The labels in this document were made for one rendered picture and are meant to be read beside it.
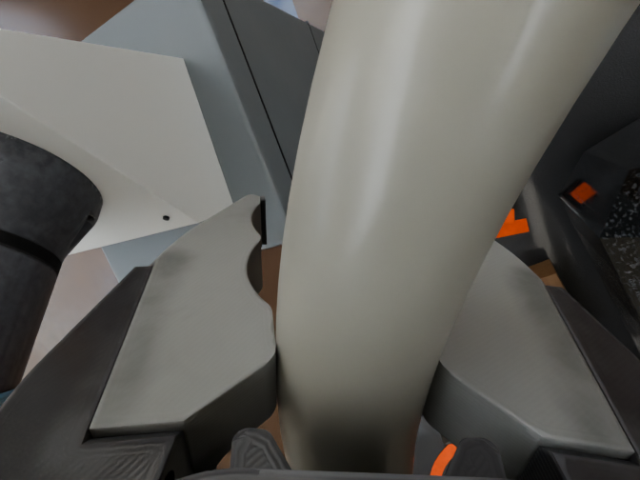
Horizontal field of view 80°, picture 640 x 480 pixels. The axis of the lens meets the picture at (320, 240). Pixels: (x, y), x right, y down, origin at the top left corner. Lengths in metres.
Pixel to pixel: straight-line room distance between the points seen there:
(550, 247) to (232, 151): 1.09
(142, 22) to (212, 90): 0.14
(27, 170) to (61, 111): 0.06
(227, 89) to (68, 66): 0.20
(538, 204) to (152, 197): 1.15
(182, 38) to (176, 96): 0.09
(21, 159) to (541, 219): 1.29
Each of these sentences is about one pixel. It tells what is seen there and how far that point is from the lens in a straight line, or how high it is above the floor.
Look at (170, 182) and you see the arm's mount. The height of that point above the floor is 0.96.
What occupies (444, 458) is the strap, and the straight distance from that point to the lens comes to 1.93.
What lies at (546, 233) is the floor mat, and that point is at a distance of 1.41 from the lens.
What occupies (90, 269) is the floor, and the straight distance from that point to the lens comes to 2.38.
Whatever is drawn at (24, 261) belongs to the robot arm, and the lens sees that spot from 0.46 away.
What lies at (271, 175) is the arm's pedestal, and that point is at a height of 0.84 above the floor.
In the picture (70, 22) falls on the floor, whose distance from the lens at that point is 2.11.
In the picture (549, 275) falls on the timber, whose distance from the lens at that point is 1.33.
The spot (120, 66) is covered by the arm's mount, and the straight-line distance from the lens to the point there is 0.53.
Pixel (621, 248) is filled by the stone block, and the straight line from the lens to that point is 0.79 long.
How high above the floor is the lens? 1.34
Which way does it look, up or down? 62 degrees down
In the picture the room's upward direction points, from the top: 132 degrees counter-clockwise
